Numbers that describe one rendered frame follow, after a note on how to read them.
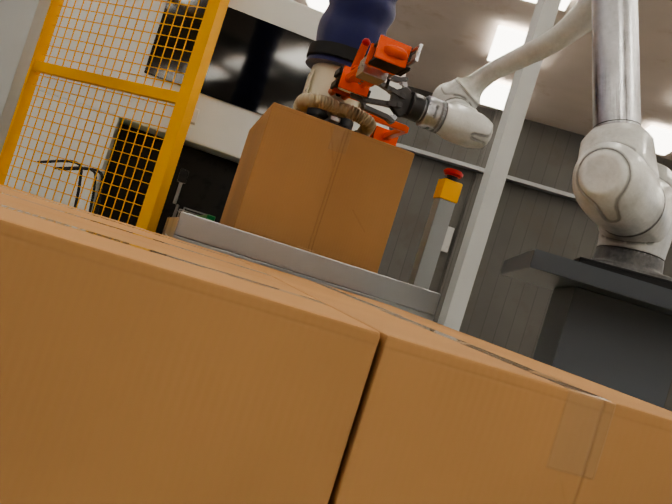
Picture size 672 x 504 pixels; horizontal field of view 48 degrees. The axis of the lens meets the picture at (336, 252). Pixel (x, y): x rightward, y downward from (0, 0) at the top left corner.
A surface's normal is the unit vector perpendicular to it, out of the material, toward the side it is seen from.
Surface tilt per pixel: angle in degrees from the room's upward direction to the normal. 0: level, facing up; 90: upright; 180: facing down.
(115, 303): 90
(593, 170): 94
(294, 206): 90
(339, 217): 90
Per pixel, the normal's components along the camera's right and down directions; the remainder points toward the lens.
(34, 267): 0.23, 0.04
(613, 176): -0.63, -0.15
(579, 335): -0.10, -0.06
